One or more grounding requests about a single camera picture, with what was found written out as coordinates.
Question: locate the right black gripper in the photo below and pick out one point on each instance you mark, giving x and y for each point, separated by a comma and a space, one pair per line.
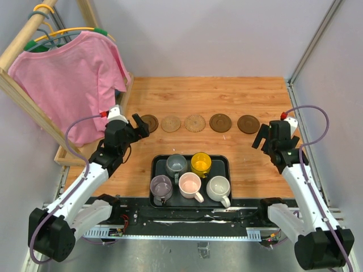
263, 133

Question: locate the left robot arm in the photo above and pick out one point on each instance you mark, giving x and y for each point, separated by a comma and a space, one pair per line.
79, 187

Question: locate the purple glass mug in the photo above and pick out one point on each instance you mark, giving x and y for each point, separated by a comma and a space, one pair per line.
161, 189

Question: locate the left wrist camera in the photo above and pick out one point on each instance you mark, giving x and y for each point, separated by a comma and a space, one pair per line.
114, 113

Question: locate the grey ceramic mug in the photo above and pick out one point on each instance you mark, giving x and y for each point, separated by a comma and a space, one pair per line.
176, 166

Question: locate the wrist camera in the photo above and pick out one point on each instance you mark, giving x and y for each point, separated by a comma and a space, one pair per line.
293, 122
114, 113

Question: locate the woven rattan coaster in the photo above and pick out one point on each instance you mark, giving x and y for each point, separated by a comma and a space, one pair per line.
195, 123
170, 124

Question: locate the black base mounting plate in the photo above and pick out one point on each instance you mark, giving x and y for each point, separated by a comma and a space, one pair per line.
241, 216

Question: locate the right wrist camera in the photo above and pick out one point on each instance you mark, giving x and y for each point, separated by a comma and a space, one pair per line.
293, 122

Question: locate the yellow glass mug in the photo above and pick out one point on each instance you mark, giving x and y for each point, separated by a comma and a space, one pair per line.
201, 164

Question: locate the pink ceramic mug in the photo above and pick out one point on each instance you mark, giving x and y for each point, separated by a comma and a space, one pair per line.
189, 186

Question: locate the wooden clothes rack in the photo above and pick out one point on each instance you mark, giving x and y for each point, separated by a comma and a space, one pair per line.
19, 96

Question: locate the brown wooden coaster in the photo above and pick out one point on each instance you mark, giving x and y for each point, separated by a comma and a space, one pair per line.
152, 122
220, 123
248, 124

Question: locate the yellow clothes hanger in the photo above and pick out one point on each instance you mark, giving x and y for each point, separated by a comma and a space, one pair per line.
89, 16

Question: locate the cream ceramic mug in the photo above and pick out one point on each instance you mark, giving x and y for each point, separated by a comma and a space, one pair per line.
218, 189

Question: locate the grey-green clothes hanger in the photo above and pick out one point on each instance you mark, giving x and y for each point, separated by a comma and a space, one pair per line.
51, 41

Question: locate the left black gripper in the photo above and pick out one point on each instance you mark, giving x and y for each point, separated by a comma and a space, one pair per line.
142, 131

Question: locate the aluminium frame rail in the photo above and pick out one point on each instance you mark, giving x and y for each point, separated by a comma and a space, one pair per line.
319, 240

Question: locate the pink t-shirt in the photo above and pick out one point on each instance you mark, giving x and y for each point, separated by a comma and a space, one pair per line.
74, 83

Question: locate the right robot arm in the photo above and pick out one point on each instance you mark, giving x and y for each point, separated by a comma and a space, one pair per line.
309, 192

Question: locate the black plastic tray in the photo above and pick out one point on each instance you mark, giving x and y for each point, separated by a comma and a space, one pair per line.
220, 167

